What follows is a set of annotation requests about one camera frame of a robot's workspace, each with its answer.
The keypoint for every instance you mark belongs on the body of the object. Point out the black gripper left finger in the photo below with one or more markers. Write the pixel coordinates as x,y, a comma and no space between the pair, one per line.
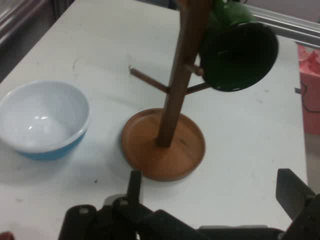
133,190

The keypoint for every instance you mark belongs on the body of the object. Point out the blue bowl white inside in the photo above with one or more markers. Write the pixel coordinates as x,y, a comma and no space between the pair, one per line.
42,117

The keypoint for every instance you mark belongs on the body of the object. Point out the pink red plastic crate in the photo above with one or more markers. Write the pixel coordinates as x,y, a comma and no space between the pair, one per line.
311,100

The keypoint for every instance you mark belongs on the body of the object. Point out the green enamel mug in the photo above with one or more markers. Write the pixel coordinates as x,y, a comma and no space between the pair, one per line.
237,57

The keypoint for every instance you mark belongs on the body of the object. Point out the black tape piece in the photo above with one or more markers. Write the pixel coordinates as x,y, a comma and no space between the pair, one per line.
297,91

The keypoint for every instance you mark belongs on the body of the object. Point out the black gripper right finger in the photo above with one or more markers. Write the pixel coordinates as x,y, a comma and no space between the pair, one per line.
290,192

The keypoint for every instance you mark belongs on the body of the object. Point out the wooden mug tree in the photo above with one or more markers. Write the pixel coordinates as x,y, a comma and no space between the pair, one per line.
162,155

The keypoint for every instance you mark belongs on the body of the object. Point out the aluminium frame rail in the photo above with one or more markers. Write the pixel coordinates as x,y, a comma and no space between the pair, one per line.
15,23
287,27

